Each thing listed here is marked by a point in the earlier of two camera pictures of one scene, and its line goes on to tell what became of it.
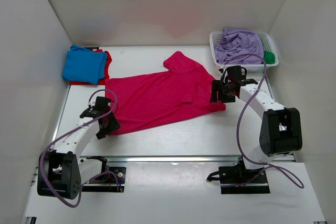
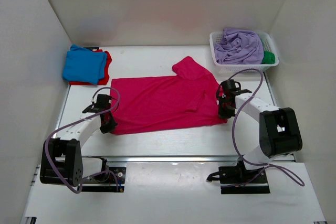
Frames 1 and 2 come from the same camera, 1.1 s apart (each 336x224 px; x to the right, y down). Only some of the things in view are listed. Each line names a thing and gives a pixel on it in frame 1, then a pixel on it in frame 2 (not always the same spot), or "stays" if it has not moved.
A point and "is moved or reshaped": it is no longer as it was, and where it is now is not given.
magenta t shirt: [181, 92] is moved or reshaped
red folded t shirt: [102, 81] stays
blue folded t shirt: [82, 65] stays
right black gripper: [216, 86] to [223, 115]
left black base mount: [112, 179] stays
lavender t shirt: [239, 46] stays
